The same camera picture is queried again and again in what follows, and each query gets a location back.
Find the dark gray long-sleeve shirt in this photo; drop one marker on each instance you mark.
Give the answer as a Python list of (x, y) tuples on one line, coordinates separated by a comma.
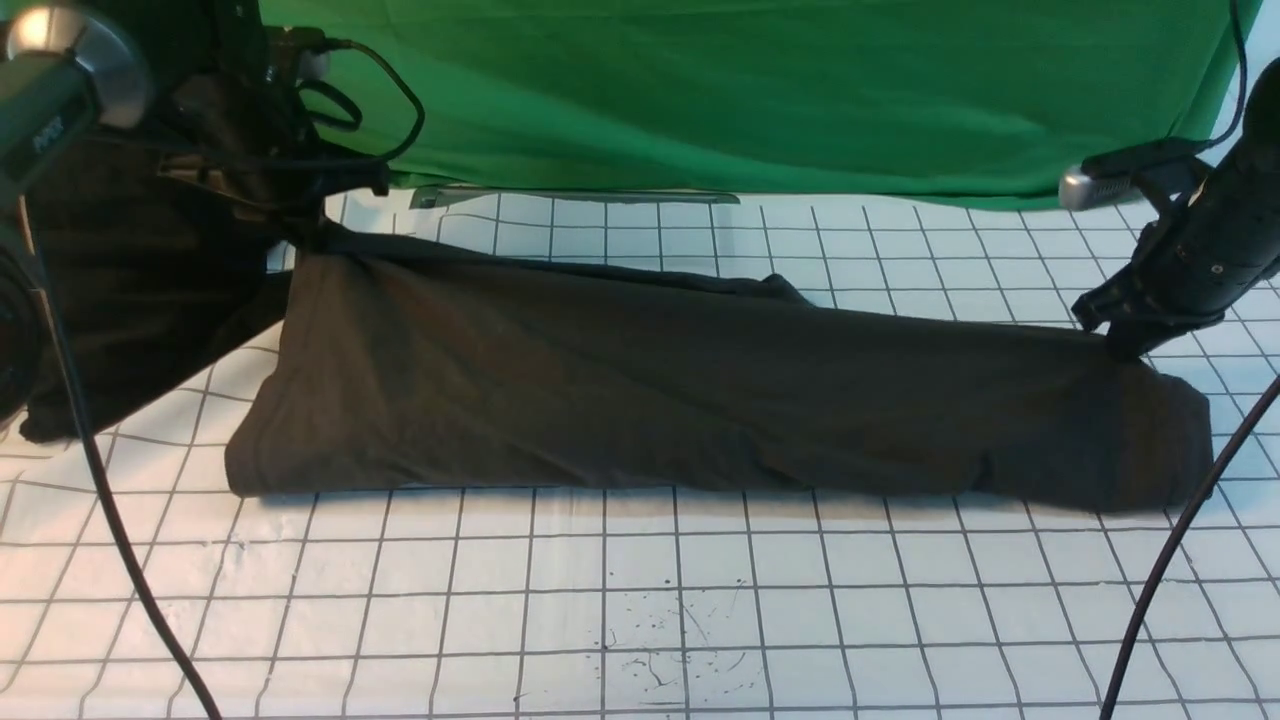
[(406, 362)]

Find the green backdrop cloth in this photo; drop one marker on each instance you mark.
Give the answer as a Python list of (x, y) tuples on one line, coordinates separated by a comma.
[(975, 103)]

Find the pile of black clothes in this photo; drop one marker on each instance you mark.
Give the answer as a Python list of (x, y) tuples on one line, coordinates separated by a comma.
[(155, 280)]

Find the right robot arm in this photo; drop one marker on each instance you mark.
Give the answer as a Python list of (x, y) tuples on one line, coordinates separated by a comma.
[(1265, 110)]

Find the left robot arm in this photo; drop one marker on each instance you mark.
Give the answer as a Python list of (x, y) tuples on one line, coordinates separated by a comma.
[(97, 71)]

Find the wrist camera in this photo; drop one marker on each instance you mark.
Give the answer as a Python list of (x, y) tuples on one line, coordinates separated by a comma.
[(1156, 170), (296, 54)]

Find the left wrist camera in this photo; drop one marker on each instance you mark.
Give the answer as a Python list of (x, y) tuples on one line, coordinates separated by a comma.
[(296, 54)]

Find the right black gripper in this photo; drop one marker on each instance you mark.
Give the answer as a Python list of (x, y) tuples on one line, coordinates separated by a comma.
[(1193, 261)]

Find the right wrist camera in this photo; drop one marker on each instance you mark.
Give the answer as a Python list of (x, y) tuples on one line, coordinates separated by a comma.
[(1156, 170)]

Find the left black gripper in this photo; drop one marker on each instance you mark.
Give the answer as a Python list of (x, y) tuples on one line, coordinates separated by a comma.
[(259, 150)]

